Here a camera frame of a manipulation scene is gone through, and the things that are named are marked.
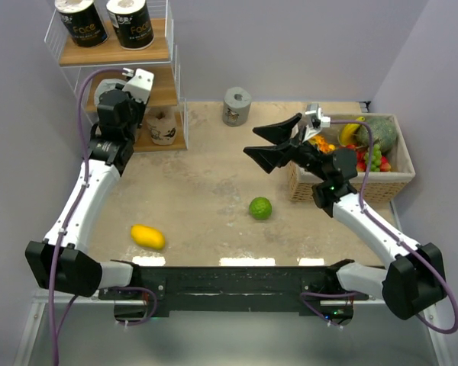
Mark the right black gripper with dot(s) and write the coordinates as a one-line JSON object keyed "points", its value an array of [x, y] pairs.
{"points": [[269, 158]]}

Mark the grey paper roll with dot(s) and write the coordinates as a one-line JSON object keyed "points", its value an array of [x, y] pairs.
{"points": [[106, 85], [236, 108]]}

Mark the brown paper roll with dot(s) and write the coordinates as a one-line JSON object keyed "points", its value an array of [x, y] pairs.
{"points": [[162, 126]]}

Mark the black paper roll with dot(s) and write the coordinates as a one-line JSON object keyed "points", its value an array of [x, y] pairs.
{"points": [[83, 22], [131, 22]]}

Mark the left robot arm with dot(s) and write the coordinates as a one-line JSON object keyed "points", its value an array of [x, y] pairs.
{"points": [[60, 261]]}

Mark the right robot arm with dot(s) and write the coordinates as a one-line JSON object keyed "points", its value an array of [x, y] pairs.
{"points": [[412, 277]]}

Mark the orange pineapple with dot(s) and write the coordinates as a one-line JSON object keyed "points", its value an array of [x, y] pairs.
{"points": [[321, 144]]}

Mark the green lime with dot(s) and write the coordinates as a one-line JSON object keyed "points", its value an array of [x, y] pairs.
{"points": [[260, 208]]}

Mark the yellow banana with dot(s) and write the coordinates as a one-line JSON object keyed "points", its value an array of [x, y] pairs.
{"points": [[348, 133]]}

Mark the red apples cluster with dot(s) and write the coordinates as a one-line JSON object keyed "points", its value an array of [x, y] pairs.
{"points": [[362, 155]]}

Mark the green grapes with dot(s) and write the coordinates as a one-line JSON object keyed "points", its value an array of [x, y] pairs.
{"points": [[375, 156]]}

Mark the green melon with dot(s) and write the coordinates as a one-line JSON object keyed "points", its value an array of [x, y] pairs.
{"points": [[383, 132]]}

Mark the wicker fruit basket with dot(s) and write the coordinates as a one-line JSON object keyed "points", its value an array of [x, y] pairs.
{"points": [[381, 187]]}

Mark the yellow mango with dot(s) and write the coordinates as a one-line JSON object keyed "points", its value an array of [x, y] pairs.
{"points": [[148, 237]]}

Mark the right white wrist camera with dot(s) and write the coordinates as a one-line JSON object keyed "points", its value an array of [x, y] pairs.
{"points": [[314, 120]]}

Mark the white wire wooden shelf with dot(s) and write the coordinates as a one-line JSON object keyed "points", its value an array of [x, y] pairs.
{"points": [[161, 58]]}

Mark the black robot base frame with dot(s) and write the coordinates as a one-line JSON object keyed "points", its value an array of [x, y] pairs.
{"points": [[324, 291]]}

